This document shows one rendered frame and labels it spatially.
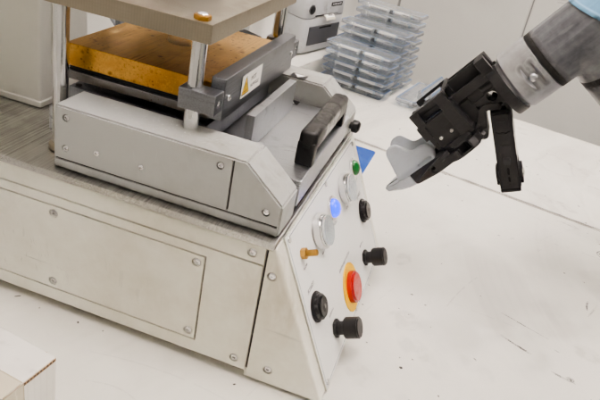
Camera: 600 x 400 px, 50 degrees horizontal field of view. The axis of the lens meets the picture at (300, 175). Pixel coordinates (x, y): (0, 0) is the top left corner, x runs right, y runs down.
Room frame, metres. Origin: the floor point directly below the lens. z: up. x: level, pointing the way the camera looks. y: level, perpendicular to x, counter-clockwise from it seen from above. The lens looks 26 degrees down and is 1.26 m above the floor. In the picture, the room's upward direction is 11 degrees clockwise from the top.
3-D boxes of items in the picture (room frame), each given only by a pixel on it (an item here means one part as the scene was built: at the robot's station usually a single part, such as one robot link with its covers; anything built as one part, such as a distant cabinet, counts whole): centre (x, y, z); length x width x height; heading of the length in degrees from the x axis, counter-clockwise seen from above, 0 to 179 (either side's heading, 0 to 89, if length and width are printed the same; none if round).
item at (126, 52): (0.74, 0.16, 1.05); 0.22 x 0.17 x 0.10; 168
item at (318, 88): (0.85, 0.06, 0.97); 0.26 x 0.05 x 0.07; 78
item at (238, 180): (0.58, 0.13, 0.97); 0.25 x 0.05 x 0.07; 78
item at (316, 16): (1.77, 0.11, 0.88); 0.25 x 0.20 x 0.17; 61
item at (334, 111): (0.69, -0.02, 0.99); 0.15 x 0.02 x 0.04; 168
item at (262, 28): (1.59, 0.15, 0.92); 0.09 x 0.08 x 0.25; 94
